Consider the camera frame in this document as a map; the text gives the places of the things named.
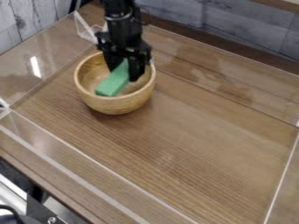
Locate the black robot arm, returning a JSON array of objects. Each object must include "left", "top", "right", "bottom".
[{"left": 94, "top": 0, "right": 152, "bottom": 82}]

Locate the black cable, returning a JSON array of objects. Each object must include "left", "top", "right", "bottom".
[{"left": 0, "top": 204, "right": 21, "bottom": 224}]

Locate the black metal table bracket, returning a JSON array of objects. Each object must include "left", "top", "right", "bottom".
[{"left": 26, "top": 185, "right": 58, "bottom": 224}]

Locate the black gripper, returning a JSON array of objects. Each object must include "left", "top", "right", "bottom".
[{"left": 96, "top": 11, "right": 152, "bottom": 82}]

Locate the clear acrylic corner bracket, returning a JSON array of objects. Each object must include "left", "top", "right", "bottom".
[{"left": 73, "top": 10, "right": 108, "bottom": 45}]

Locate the wooden bowl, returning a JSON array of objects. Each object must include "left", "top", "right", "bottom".
[{"left": 73, "top": 52, "right": 156, "bottom": 115}]

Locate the green rectangular block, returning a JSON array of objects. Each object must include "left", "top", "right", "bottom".
[{"left": 94, "top": 59, "right": 129, "bottom": 97}]

